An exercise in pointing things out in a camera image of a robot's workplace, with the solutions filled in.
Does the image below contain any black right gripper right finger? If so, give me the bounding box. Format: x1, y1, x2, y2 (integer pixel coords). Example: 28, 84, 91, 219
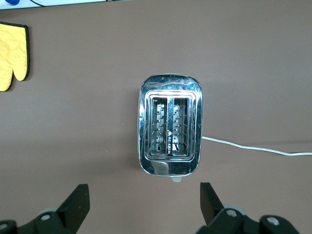
195, 182, 300, 234

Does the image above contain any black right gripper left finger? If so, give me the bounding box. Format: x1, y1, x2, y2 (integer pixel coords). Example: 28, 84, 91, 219
0, 184, 90, 234

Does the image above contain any cream and chrome toaster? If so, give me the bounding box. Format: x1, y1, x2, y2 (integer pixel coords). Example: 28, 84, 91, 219
137, 74, 203, 183

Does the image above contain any yellow quilted oven mitt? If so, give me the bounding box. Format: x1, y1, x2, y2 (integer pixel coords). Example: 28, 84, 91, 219
0, 21, 30, 93

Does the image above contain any white toaster power cable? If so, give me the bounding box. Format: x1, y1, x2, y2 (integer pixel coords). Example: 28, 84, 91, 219
201, 136, 312, 156

